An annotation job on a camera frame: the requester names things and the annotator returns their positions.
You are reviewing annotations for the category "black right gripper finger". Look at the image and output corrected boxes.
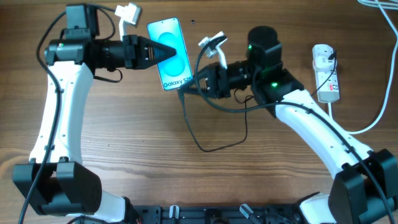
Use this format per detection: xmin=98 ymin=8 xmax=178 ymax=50
xmin=190 ymin=65 xmax=218 ymax=86
xmin=177 ymin=79 xmax=209 ymax=96

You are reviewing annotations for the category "smartphone with cyan screen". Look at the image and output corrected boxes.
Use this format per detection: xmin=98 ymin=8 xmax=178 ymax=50
xmin=147 ymin=17 xmax=193 ymax=91

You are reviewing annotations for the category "black USB charging cable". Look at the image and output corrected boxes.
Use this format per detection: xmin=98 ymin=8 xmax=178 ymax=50
xmin=177 ymin=49 xmax=338 ymax=153

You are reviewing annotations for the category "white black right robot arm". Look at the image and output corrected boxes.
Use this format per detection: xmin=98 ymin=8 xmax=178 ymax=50
xmin=178 ymin=26 xmax=397 ymax=223

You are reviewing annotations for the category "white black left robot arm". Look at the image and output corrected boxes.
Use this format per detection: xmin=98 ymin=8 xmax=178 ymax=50
xmin=12 ymin=3 xmax=176 ymax=223

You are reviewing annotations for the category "white charger adapter plug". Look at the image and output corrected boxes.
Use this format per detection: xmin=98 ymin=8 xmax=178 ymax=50
xmin=313 ymin=55 xmax=336 ymax=72

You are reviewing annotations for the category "white power extension socket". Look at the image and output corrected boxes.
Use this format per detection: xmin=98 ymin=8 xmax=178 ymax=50
xmin=312 ymin=44 xmax=340 ymax=103

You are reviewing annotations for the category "white coiled power cable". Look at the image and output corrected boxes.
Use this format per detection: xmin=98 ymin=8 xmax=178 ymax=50
xmin=327 ymin=0 xmax=398 ymax=135

